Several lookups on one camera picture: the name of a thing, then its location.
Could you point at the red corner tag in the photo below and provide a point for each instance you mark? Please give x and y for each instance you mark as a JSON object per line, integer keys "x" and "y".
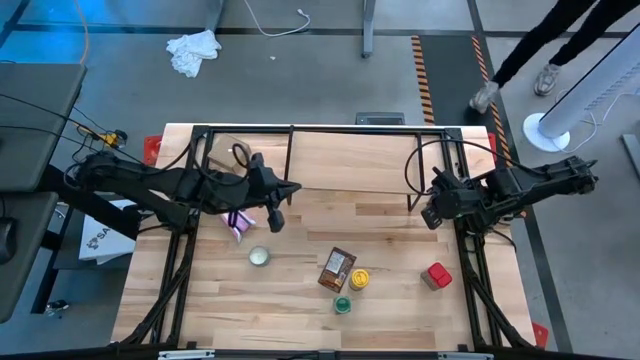
{"x": 540, "y": 334}
{"x": 151, "y": 150}

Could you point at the grey desk foot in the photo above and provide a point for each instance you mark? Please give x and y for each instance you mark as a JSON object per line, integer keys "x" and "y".
{"x": 631, "y": 155}

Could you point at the grey desk top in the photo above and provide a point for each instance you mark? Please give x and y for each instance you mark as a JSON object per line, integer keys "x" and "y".
{"x": 35, "y": 120}
{"x": 37, "y": 225}

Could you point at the white crumpled cloth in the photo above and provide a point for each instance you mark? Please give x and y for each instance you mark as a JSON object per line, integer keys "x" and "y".
{"x": 192, "y": 50}

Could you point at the white printed paper bag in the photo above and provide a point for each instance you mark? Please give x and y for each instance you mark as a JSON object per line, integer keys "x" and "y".
{"x": 107, "y": 247}

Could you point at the green lid spice jar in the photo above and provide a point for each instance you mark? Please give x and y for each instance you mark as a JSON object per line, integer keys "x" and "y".
{"x": 342, "y": 304}

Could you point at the wooden shelf black metal legs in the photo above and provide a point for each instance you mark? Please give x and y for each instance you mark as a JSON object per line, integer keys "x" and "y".
{"x": 350, "y": 160}

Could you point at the red box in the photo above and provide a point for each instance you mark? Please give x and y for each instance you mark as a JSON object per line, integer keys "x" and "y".
{"x": 436, "y": 276}

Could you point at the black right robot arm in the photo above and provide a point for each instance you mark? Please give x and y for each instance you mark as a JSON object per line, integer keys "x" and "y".
{"x": 540, "y": 180}

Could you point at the brown spice pouch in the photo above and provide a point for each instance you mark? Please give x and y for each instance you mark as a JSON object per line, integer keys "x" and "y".
{"x": 337, "y": 269}

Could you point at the pink white stapler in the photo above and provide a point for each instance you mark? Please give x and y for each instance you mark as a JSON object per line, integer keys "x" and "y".
{"x": 241, "y": 223}

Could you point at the person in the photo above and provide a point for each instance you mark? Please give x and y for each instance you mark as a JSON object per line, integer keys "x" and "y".
{"x": 530, "y": 45}

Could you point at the small cardboard box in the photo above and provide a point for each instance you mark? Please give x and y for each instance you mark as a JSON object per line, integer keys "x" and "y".
{"x": 224, "y": 149}

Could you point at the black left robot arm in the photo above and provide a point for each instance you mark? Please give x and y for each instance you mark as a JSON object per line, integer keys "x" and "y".
{"x": 150, "y": 185}

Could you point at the silver metal bracket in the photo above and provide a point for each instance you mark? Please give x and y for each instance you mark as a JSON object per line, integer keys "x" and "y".
{"x": 465, "y": 356}
{"x": 186, "y": 354}

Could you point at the small black floor clamp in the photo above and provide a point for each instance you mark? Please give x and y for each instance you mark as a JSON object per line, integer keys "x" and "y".
{"x": 57, "y": 306}

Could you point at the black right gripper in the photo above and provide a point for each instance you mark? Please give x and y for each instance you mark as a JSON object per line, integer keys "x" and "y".
{"x": 452, "y": 200}

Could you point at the yellow lid spice jar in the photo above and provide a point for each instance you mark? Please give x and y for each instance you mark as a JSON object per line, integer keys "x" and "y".
{"x": 359, "y": 279}

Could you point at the small round candle tin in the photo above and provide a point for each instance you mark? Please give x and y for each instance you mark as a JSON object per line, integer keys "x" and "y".
{"x": 260, "y": 256}

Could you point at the grey floor outlet box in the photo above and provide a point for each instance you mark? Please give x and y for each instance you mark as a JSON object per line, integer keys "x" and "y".
{"x": 380, "y": 118}

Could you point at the black computer mouse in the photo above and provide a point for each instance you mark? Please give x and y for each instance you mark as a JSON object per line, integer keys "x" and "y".
{"x": 6, "y": 240}

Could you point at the white tower fan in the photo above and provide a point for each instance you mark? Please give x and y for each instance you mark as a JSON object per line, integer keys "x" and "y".
{"x": 595, "y": 85}

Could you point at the grey table leg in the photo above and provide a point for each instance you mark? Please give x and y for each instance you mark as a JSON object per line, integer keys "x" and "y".
{"x": 368, "y": 27}
{"x": 216, "y": 15}

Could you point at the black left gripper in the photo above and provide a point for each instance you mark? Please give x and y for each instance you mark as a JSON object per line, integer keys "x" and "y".
{"x": 262, "y": 190}

